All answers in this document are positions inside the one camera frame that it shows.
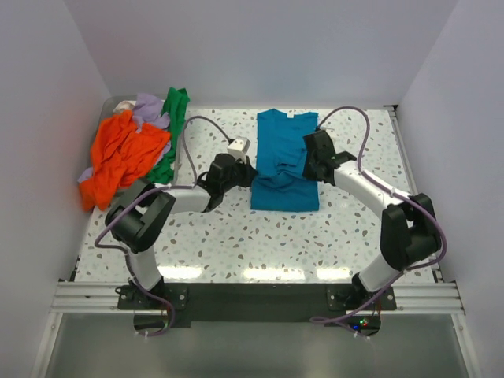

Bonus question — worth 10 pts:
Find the blue t shirt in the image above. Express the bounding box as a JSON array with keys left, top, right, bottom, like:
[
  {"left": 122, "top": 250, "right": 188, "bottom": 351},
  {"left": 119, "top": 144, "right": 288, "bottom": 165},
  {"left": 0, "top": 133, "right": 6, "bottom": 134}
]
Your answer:
[{"left": 250, "top": 109, "right": 320, "bottom": 213}]

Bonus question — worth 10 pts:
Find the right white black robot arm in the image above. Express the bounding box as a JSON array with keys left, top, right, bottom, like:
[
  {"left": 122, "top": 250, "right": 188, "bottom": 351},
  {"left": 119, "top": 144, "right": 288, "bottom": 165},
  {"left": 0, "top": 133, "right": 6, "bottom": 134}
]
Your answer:
[{"left": 303, "top": 130, "right": 442, "bottom": 309}]

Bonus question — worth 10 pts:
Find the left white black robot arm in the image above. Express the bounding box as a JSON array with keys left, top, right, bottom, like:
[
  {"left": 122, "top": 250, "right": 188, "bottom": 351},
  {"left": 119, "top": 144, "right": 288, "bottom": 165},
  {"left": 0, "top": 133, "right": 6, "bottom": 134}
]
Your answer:
[{"left": 95, "top": 154, "right": 258, "bottom": 309}]

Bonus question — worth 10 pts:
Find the green t shirt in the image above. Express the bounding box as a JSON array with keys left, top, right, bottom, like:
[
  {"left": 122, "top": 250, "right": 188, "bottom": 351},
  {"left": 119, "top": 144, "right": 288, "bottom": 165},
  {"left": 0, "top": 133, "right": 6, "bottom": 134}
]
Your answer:
[{"left": 147, "top": 87, "right": 190, "bottom": 184}]

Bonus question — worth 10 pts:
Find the lilac t shirt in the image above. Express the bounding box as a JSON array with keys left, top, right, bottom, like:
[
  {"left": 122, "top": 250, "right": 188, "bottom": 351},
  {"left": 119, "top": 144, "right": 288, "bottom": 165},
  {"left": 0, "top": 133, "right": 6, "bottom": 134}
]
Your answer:
[{"left": 77, "top": 92, "right": 172, "bottom": 184}]

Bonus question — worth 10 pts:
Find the orange t shirt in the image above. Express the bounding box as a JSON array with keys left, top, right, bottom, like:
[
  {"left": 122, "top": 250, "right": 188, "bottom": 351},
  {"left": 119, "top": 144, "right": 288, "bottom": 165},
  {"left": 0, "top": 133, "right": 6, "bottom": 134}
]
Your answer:
[{"left": 79, "top": 110, "right": 171, "bottom": 211}]

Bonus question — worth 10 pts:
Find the pale pink t shirt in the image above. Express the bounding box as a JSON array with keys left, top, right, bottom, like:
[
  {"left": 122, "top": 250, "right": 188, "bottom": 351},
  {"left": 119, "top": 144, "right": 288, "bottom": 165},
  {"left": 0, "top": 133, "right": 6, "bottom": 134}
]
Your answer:
[{"left": 113, "top": 100, "right": 136, "bottom": 114}]

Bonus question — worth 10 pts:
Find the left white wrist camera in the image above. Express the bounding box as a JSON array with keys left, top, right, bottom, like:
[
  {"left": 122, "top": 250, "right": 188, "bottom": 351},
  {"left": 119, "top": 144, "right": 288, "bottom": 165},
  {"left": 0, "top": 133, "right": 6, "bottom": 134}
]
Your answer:
[{"left": 227, "top": 137, "right": 250, "bottom": 162}]

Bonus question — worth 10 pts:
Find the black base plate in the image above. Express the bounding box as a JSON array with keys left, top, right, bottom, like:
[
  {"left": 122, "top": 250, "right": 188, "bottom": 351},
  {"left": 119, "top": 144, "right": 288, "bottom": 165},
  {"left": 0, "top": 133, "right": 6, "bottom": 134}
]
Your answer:
[{"left": 117, "top": 281, "right": 395, "bottom": 330}]

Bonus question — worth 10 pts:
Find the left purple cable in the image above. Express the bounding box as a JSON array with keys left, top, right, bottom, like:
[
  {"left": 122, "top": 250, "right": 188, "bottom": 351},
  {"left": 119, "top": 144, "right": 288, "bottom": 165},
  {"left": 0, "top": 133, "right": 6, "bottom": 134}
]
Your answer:
[{"left": 94, "top": 116, "right": 235, "bottom": 336}]

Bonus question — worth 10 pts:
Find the purple cable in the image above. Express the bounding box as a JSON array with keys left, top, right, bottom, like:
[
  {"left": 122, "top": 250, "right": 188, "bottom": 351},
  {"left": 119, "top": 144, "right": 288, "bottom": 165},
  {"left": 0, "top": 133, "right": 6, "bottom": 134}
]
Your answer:
[
  {"left": 309, "top": 106, "right": 449, "bottom": 330},
  {"left": 94, "top": 116, "right": 235, "bottom": 336}
]

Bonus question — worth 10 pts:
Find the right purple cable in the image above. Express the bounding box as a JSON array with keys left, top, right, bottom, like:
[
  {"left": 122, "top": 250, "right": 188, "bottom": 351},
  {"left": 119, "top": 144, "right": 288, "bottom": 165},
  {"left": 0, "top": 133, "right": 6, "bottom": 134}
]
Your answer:
[{"left": 309, "top": 106, "right": 449, "bottom": 330}]

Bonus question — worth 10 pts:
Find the aluminium frame rail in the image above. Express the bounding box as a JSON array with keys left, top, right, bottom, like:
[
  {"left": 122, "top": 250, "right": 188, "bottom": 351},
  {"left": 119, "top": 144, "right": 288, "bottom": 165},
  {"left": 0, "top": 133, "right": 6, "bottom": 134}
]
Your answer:
[{"left": 50, "top": 282, "right": 465, "bottom": 315}]

